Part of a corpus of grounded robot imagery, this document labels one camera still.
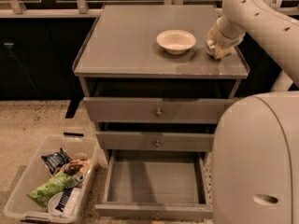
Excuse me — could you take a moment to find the brown snack bag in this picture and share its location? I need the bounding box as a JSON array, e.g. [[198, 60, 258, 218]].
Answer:
[[61, 159, 90, 175]]

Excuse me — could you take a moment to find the white blue snack packet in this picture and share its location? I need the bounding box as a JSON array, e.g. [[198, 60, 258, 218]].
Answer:
[[55, 188, 80, 217]]

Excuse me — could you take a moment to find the grey middle drawer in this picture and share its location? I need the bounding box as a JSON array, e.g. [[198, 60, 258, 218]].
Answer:
[[96, 132, 214, 151]]

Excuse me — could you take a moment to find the grey drawer cabinet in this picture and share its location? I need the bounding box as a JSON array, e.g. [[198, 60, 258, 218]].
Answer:
[[72, 4, 251, 161]]

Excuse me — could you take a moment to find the white round container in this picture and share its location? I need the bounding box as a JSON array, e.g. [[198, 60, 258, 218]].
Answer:
[[47, 192, 63, 216]]

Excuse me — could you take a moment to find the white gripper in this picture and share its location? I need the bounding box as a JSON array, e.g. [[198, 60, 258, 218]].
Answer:
[[206, 16, 245, 60]]

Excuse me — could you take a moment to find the clear plastic storage bin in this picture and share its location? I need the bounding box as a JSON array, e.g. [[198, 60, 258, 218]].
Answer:
[[4, 135, 98, 224]]

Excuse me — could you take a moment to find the grey top drawer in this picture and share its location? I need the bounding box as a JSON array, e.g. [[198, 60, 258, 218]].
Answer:
[[83, 97, 233, 124]]

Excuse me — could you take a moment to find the white ceramic bowl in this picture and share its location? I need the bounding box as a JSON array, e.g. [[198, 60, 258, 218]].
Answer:
[[156, 30, 196, 55]]

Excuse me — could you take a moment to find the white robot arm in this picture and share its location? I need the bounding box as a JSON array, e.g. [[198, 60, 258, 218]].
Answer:
[[206, 0, 299, 224]]

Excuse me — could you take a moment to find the grey drawer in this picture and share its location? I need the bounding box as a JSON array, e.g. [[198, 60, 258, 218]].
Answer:
[[95, 150, 212, 219], [96, 132, 214, 151], [83, 97, 233, 124]]

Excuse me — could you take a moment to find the green can in bin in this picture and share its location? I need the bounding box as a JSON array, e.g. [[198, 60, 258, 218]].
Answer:
[[64, 172, 85, 189]]

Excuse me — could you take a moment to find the silver green 7up can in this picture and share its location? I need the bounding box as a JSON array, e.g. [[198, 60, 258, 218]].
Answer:
[[206, 39, 221, 60]]

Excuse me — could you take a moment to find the grey bottom drawer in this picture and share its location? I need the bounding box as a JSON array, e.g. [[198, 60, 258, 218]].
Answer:
[[95, 150, 212, 219]]

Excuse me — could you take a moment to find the dark blue chip bag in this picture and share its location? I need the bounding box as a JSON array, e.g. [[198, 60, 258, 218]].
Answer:
[[40, 148, 71, 175]]

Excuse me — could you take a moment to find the green snack bag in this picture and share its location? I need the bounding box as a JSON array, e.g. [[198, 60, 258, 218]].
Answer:
[[27, 172, 70, 207]]

